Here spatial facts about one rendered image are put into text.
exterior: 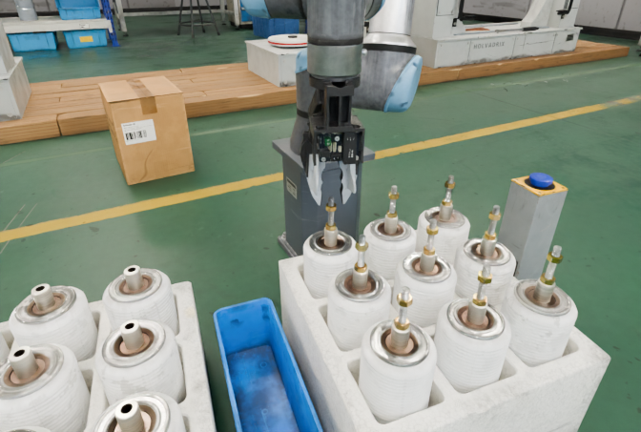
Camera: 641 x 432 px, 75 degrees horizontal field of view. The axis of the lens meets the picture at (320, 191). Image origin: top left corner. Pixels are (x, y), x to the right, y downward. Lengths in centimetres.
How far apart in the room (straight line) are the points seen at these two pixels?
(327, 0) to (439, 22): 258
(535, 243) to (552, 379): 30
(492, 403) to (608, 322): 54
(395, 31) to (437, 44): 217
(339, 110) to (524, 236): 48
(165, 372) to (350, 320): 25
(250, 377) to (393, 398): 35
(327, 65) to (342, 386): 42
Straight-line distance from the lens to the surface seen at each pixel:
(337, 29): 55
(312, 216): 98
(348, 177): 66
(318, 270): 72
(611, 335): 110
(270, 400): 83
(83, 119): 224
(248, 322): 85
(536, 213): 87
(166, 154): 160
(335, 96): 58
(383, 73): 86
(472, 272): 74
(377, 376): 56
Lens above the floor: 67
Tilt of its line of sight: 28 degrees down
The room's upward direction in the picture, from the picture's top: straight up
